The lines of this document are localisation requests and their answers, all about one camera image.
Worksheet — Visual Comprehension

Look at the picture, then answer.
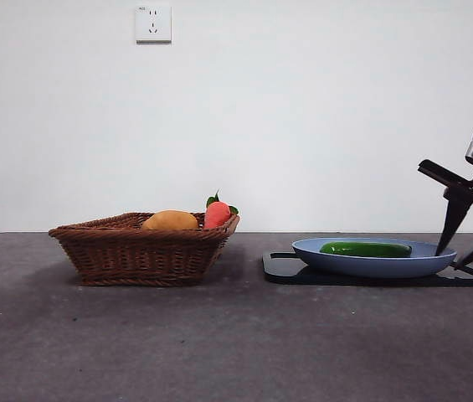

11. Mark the green pepper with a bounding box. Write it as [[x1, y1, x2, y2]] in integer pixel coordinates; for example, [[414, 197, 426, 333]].
[[319, 241, 413, 259]]

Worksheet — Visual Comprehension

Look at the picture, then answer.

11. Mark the blue round plate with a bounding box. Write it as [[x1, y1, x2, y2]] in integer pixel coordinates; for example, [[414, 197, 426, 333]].
[[291, 237, 458, 280]]

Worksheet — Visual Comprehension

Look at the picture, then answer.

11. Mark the black cutting board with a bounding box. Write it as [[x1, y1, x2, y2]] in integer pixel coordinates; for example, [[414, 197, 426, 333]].
[[260, 250, 473, 288]]

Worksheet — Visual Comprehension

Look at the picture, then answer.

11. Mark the red carrot with green leaves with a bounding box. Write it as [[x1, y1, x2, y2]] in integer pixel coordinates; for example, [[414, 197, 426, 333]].
[[203, 189, 239, 230]]

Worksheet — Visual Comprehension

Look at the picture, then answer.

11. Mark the yellow-brown potato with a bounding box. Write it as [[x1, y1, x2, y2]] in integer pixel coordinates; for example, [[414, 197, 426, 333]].
[[141, 209, 199, 230]]

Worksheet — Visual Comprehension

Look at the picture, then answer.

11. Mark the brown wicker basket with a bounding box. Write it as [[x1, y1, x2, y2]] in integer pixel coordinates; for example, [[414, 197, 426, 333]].
[[48, 212, 240, 288]]

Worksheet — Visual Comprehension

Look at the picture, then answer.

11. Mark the white wall socket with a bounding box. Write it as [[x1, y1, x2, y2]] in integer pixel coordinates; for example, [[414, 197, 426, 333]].
[[135, 3, 172, 45]]

